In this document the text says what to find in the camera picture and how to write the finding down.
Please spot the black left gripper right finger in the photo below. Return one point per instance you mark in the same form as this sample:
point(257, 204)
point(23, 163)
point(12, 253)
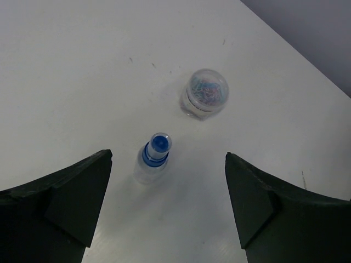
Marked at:
point(279, 222)

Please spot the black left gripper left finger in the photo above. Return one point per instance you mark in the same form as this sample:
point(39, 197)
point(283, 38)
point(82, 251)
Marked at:
point(53, 218)

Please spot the clear blue-capped glue bottle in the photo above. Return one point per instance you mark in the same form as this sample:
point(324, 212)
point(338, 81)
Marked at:
point(152, 159)

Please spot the clear tub of paperclips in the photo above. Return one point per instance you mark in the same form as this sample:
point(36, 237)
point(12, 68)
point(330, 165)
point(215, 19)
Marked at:
point(205, 94)

